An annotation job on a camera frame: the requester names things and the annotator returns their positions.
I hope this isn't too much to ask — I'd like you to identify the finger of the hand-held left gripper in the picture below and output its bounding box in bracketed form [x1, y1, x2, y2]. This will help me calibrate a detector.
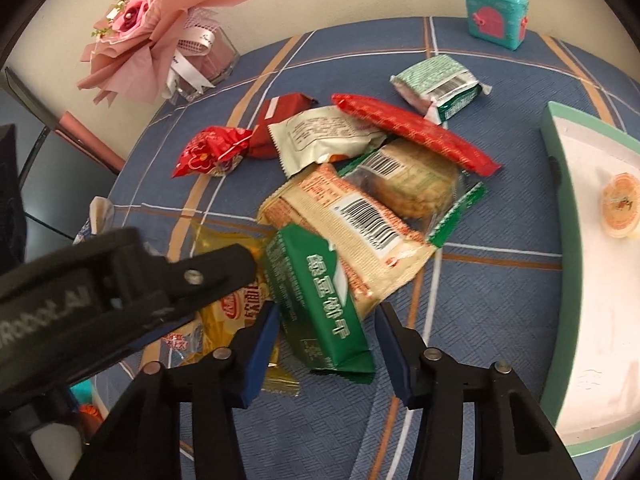
[131, 245, 257, 352]

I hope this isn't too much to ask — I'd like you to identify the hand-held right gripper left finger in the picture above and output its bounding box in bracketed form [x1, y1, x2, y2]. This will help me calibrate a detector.
[86, 302, 282, 480]

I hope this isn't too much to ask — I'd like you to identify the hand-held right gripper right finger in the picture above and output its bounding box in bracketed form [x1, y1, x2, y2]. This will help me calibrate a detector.
[374, 302, 583, 480]

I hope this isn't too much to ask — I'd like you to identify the yellow clear snack packet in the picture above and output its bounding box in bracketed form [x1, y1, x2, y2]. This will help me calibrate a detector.
[165, 222, 301, 396]

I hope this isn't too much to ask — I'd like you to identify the green biscuit packet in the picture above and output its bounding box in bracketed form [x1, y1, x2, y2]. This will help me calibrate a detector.
[262, 224, 377, 385]

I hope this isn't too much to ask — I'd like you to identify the red flowered candy bag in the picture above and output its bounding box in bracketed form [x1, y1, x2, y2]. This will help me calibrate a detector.
[171, 126, 253, 179]

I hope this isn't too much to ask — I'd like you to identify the beige barcode cracker packet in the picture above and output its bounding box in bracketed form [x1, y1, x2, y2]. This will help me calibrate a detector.
[257, 162, 437, 321]

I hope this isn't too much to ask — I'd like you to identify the cream white snack packet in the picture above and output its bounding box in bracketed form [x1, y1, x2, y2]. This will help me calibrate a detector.
[267, 106, 388, 178]

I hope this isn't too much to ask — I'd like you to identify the clear round cracker packet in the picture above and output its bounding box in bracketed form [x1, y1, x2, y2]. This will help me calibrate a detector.
[340, 139, 487, 249]

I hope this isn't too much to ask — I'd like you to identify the green rimmed white box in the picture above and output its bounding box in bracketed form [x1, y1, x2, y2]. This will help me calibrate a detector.
[540, 101, 640, 458]

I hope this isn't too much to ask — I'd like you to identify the long red snack packet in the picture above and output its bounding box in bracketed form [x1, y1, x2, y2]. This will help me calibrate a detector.
[331, 93, 502, 177]

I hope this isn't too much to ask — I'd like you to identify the orange jelly cup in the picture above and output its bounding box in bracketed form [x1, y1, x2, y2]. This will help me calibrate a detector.
[600, 172, 640, 239]

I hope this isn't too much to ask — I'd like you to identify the teal object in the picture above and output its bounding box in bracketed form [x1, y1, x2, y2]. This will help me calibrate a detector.
[70, 380, 98, 403]

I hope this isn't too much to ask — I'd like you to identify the white crumpled packet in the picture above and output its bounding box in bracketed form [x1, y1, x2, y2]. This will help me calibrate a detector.
[74, 197, 116, 246]

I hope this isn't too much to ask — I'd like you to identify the orange object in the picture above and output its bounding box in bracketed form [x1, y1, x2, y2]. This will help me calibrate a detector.
[79, 404, 108, 436]

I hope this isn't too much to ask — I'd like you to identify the pink panel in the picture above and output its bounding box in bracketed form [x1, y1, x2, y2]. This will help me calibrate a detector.
[55, 112, 126, 176]

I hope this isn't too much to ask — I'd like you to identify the brown red snack packet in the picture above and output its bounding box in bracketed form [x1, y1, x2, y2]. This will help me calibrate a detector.
[247, 93, 319, 160]

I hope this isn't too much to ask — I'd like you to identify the clear glass vase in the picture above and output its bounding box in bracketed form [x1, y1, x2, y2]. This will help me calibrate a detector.
[165, 25, 240, 103]

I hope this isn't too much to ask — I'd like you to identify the pink flower bouquet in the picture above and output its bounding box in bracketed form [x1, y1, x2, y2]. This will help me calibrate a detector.
[77, 0, 256, 106]

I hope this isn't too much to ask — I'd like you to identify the green striped snack packet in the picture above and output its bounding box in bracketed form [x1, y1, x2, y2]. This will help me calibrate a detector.
[390, 54, 492, 125]

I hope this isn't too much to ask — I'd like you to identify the teal toy box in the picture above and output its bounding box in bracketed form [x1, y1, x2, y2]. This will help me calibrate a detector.
[461, 0, 531, 52]

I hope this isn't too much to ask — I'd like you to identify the black cable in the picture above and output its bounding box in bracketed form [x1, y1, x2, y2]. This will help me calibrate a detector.
[19, 127, 76, 241]

